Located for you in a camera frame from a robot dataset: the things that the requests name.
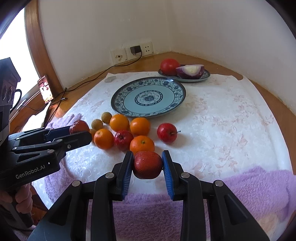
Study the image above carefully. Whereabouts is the small red apple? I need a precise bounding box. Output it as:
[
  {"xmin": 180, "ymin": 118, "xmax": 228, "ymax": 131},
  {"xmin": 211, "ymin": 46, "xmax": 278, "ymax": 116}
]
[{"xmin": 69, "ymin": 120, "xmax": 90, "ymax": 134}]

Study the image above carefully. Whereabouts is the brown longan fruit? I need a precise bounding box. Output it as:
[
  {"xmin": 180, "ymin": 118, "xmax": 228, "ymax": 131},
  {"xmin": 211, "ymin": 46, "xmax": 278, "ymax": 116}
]
[
  {"xmin": 91, "ymin": 119, "xmax": 103, "ymax": 131},
  {"xmin": 89, "ymin": 128, "xmax": 96, "ymax": 142},
  {"xmin": 101, "ymin": 112, "xmax": 112, "ymax": 124}
]

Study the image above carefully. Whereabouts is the orange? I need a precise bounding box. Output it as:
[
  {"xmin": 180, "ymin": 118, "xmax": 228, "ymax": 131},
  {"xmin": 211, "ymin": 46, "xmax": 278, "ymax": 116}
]
[
  {"xmin": 130, "ymin": 118, "xmax": 151, "ymax": 136},
  {"xmin": 93, "ymin": 128, "xmax": 114, "ymax": 150},
  {"xmin": 109, "ymin": 114, "xmax": 130, "ymax": 132},
  {"xmin": 129, "ymin": 136, "xmax": 155, "ymax": 155}
]

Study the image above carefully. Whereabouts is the red apple among oranges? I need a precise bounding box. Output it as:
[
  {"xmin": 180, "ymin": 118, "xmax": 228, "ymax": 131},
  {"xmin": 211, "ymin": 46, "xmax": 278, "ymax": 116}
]
[{"xmin": 114, "ymin": 130, "xmax": 134, "ymax": 151}]

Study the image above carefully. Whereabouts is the dark red apple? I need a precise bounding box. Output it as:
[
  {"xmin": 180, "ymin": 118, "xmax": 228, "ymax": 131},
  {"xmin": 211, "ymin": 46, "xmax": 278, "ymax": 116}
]
[{"xmin": 133, "ymin": 151, "xmax": 163, "ymax": 179}]

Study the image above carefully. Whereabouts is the red apple with stem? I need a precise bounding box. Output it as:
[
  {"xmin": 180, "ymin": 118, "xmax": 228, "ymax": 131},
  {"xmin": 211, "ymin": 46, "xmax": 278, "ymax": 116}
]
[{"xmin": 157, "ymin": 123, "xmax": 181, "ymax": 144}]

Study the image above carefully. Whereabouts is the person's left hand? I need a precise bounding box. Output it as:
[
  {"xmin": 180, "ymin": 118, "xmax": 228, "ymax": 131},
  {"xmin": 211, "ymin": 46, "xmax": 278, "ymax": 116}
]
[{"xmin": 1, "ymin": 184, "xmax": 33, "ymax": 214}]

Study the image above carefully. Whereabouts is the smartphone on stand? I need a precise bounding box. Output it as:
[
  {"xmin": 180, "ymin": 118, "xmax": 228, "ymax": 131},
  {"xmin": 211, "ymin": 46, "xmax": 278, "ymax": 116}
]
[{"xmin": 38, "ymin": 76, "xmax": 54, "ymax": 104}]

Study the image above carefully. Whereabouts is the purple towel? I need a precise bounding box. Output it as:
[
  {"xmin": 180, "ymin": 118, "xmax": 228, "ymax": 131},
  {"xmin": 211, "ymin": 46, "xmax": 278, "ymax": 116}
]
[{"xmin": 33, "ymin": 117, "xmax": 295, "ymax": 240}]

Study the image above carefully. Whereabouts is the large blue patterned plate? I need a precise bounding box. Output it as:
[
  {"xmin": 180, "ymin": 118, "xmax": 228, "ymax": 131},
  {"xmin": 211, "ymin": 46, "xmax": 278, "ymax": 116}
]
[{"xmin": 111, "ymin": 76, "xmax": 186, "ymax": 118}]

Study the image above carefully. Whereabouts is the black power adapter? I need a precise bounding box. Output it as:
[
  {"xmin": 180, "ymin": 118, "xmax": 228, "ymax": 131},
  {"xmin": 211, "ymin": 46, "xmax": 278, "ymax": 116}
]
[{"xmin": 129, "ymin": 45, "xmax": 142, "ymax": 55}]

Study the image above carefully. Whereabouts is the small blue plate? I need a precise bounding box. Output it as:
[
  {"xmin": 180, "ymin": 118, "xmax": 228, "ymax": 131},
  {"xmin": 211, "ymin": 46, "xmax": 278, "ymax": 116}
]
[{"xmin": 158, "ymin": 69, "xmax": 211, "ymax": 83}]

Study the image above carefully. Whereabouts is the red tomato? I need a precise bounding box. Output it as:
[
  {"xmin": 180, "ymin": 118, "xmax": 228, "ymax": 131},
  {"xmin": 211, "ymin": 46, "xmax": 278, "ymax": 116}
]
[{"xmin": 160, "ymin": 58, "xmax": 181, "ymax": 76}]

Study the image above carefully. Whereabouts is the halved purple onion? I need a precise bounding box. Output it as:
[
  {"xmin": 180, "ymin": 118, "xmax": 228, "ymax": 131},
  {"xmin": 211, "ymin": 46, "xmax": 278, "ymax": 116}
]
[{"xmin": 176, "ymin": 64, "xmax": 205, "ymax": 79}]

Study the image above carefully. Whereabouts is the white coaxial wall plate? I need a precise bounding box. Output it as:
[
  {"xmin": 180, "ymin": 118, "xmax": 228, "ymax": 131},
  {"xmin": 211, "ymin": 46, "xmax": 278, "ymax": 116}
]
[{"xmin": 110, "ymin": 49, "xmax": 128, "ymax": 65}]

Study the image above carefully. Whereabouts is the white wall socket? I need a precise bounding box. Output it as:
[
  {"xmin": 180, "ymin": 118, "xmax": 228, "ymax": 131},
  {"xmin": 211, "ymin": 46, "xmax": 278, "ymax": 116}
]
[{"xmin": 125, "ymin": 42, "xmax": 154, "ymax": 60}]

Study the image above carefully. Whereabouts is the black power cable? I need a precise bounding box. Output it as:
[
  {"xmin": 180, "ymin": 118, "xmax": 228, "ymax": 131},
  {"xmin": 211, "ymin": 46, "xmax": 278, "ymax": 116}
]
[{"xmin": 21, "ymin": 49, "xmax": 143, "ymax": 128}]

